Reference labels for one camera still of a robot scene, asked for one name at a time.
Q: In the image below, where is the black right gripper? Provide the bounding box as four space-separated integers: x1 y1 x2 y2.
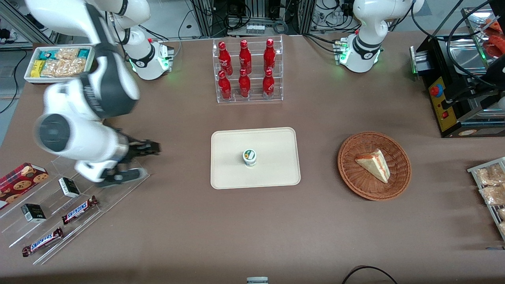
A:
114 134 162 164

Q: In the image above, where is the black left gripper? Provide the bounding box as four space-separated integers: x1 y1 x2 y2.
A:
441 81 501 111

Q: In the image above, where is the beige plastic tray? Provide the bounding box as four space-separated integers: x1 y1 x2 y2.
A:
210 127 301 190

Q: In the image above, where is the black food warmer machine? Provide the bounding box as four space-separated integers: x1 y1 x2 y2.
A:
410 6 505 138

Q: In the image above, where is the clear acrylic stepped shelf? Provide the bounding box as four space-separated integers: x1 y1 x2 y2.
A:
0 156 150 265

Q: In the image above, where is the small black box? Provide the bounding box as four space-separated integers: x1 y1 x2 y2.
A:
58 177 81 198
21 204 47 223

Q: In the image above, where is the Snickers chocolate bar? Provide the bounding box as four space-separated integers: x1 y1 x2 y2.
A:
22 227 64 258
61 196 99 225

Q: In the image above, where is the red cola bottle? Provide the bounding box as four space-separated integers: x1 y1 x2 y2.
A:
239 39 252 75
218 70 232 100
238 69 251 98
218 41 233 76
263 38 276 73
262 69 275 98

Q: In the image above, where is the triangular wrapped sandwich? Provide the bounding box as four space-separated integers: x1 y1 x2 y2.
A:
354 149 391 184

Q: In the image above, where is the clear acrylic bottle rack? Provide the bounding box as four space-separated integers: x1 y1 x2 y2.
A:
212 35 284 104

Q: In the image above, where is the large clear nut bag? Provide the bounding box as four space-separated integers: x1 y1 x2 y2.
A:
41 58 87 78

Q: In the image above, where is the small clear nut bag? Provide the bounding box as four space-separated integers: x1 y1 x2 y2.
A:
55 48 79 60

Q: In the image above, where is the brown wicker basket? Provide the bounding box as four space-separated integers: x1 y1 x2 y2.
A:
337 131 412 201

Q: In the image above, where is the red cookie box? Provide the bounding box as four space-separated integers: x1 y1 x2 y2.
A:
0 163 49 209

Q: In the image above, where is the white snack bin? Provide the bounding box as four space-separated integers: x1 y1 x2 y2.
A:
24 46 96 85

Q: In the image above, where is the grey wire rack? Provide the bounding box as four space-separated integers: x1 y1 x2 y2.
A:
467 157 505 241

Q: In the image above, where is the aluminium frame rack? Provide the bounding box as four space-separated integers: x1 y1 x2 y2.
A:
189 0 316 38

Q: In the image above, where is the black cable loop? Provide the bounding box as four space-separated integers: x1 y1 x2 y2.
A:
341 265 399 284

